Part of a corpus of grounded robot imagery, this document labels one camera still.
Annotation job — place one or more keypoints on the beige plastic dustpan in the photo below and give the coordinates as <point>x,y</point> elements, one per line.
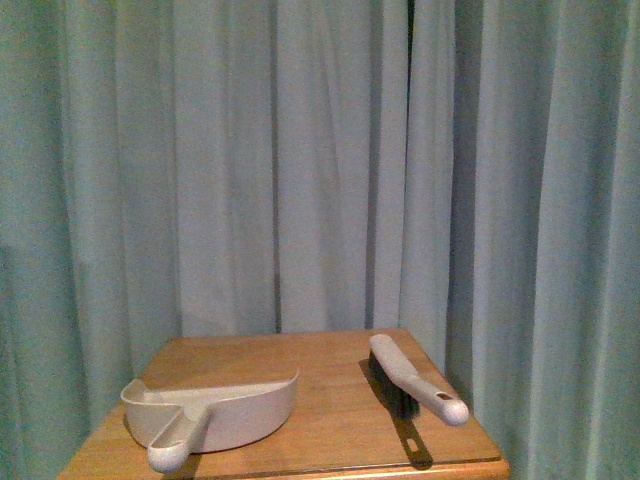
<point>174,424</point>

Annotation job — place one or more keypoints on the light green curtain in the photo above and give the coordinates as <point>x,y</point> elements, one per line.
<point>468,170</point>

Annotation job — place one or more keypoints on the wooden bedside cabinet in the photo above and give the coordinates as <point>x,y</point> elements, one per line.
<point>339,427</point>

